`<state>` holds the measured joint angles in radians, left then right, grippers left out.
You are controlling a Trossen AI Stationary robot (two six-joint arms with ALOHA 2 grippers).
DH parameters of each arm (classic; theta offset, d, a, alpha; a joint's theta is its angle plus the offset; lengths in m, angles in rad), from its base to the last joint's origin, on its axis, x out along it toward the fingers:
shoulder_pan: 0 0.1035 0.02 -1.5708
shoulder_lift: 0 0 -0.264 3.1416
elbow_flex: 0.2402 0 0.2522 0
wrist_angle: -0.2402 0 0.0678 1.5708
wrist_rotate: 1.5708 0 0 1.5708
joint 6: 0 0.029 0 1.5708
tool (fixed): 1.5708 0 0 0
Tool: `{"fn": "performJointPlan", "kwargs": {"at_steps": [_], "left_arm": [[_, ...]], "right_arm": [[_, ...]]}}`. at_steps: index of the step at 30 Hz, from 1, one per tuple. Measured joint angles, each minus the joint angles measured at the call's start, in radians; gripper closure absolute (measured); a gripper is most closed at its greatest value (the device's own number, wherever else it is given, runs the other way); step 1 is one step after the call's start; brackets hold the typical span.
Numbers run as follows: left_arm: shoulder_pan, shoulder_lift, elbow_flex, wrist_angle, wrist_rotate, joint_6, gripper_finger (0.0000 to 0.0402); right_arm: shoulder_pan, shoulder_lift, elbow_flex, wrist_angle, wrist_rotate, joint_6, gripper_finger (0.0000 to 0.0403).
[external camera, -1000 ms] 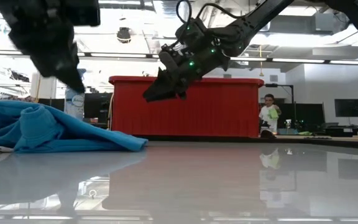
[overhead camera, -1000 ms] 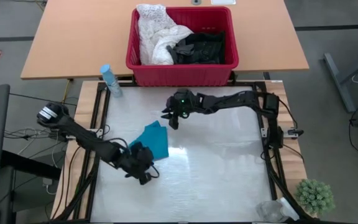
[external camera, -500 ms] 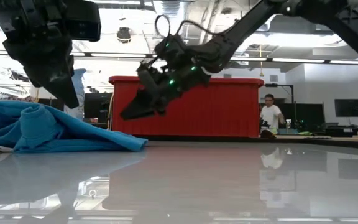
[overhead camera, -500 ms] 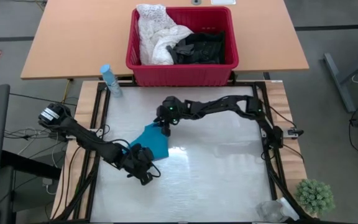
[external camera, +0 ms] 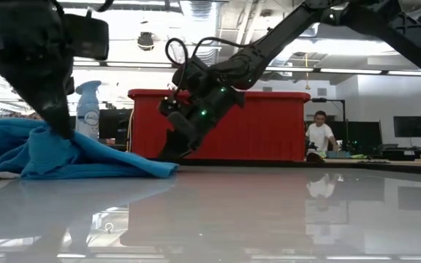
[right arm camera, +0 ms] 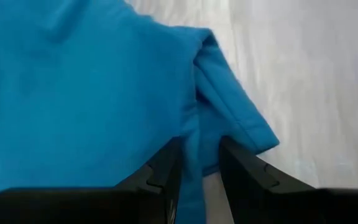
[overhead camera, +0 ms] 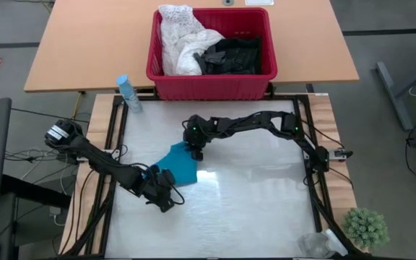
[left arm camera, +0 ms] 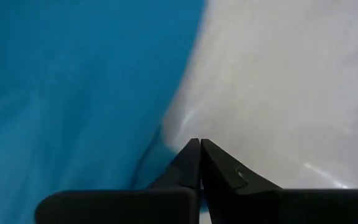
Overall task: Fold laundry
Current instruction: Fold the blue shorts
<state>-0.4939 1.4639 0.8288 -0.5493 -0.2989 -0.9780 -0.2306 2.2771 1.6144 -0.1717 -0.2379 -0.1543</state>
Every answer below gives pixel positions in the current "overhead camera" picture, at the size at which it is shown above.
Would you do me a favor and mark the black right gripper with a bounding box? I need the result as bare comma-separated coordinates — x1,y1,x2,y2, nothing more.
183,115,215,162

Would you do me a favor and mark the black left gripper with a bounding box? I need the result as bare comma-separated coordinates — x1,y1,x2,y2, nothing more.
143,164,176,214

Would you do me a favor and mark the blue garment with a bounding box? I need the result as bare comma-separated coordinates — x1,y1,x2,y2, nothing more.
155,141,199,187

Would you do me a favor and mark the red plastic laundry basket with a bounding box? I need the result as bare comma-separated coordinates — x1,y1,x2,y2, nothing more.
145,6,279,101

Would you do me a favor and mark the spray bottle with blue cap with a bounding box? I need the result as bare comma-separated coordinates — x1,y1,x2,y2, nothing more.
116,74,144,115

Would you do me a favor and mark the black garment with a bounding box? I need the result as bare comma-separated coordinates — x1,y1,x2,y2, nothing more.
193,35,263,76

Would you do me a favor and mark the white lace garment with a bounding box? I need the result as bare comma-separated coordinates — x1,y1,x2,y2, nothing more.
157,4,226,77

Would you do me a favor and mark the white power adapter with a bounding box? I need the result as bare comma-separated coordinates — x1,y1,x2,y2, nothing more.
48,205,66,227

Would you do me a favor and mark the black side table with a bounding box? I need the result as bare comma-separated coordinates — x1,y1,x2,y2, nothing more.
0,175,72,260

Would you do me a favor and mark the tan wooden desk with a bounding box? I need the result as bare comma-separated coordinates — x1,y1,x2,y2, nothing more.
23,0,360,93

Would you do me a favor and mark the clear plastic cup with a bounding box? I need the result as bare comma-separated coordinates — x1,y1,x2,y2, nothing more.
297,229,349,259

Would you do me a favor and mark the white sheet on desk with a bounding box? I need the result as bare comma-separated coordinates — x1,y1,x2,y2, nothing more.
244,0,275,7

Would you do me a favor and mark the small green potted plant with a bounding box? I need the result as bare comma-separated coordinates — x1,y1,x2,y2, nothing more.
343,207,390,252

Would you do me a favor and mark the grey metal desk leg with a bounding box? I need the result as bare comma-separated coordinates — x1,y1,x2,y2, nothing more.
376,61,416,131

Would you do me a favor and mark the yellow cable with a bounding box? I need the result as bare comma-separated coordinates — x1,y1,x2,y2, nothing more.
71,92,83,124

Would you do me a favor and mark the thin black floor cable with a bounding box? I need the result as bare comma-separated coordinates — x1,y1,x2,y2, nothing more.
11,107,90,124

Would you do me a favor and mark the tangled cable bundle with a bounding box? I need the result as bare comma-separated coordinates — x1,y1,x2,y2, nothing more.
4,146,82,181

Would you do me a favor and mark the black metal table frame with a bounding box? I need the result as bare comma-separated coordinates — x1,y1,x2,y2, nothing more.
59,92,371,260

